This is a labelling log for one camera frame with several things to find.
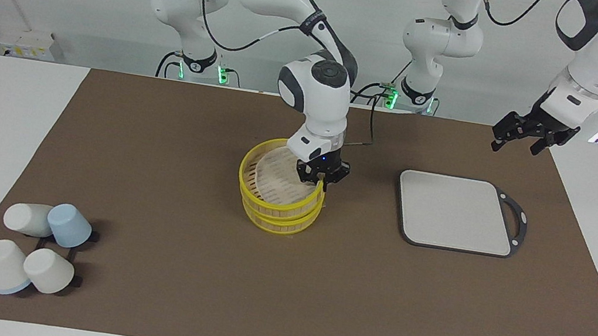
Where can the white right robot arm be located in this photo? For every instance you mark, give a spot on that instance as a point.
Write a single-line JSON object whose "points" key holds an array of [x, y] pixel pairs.
{"points": [[315, 99]]}

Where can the black cup rack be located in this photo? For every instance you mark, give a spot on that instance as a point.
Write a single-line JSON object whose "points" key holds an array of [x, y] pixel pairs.
{"points": [[63, 249]]}

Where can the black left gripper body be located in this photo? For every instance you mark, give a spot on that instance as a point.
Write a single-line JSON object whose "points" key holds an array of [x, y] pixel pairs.
{"points": [[545, 125]]}

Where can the light blue plastic cup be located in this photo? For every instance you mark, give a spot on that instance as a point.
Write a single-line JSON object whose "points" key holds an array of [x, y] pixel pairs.
{"points": [[70, 225]]}

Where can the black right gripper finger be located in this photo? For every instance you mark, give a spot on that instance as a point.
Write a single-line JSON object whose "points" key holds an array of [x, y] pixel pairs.
{"points": [[325, 182], [306, 177]]}

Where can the white grey-rimmed cutting board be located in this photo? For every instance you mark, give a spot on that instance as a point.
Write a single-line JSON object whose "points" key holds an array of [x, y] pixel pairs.
{"points": [[452, 212]]}

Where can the white wall socket box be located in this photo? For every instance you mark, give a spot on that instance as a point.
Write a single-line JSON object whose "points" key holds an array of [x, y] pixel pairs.
{"points": [[27, 44]]}

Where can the yellow-rimmed bamboo steamer tier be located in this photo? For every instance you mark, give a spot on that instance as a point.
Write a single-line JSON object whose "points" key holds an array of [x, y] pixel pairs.
{"points": [[269, 208], [278, 225]]}

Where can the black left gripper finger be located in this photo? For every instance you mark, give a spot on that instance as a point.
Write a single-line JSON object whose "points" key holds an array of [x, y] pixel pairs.
{"points": [[505, 134], [544, 144]]}

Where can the white perforated steamer liner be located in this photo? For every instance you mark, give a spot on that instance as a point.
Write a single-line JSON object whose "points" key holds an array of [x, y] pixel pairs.
{"points": [[280, 177]]}

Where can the brown table mat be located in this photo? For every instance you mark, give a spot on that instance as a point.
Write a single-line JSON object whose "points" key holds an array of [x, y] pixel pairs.
{"points": [[256, 292]]}

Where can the white plastic cup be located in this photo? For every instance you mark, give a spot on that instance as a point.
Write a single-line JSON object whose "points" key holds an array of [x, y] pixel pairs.
{"points": [[3, 265], [49, 272], [25, 218]]}

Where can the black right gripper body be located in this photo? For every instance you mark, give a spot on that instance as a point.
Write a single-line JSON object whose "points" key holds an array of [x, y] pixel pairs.
{"points": [[329, 166]]}

